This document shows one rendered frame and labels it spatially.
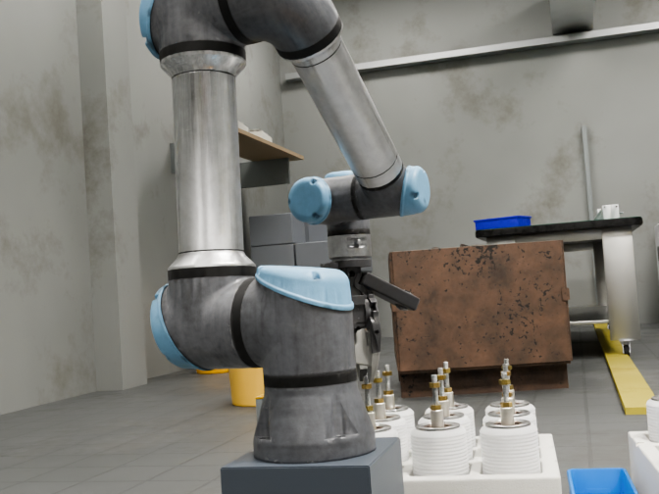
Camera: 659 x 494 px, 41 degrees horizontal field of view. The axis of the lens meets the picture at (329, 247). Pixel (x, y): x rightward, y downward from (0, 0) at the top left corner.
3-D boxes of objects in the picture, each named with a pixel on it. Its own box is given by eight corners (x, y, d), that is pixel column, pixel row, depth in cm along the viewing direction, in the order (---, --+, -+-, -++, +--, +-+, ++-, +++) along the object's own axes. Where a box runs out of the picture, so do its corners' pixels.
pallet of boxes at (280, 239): (298, 345, 824) (290, 223, 830) (378, 341, 804) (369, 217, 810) (256, 356, 714) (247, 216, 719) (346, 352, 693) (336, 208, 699)
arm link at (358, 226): (312, 173, 151) (334, 177, 159) (317, 236, 151) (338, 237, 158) (353, 168, 148) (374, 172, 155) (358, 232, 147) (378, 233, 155)
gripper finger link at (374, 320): (363, 355, 151) (357, 306, 153) (373, 354, 152) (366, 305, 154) (374, 352, 147) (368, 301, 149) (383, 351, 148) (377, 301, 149)
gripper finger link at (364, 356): (345, 385, 149) (338, 331, 151) (377, 381, 151) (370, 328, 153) (352, 384, 146) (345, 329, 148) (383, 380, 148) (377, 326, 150)
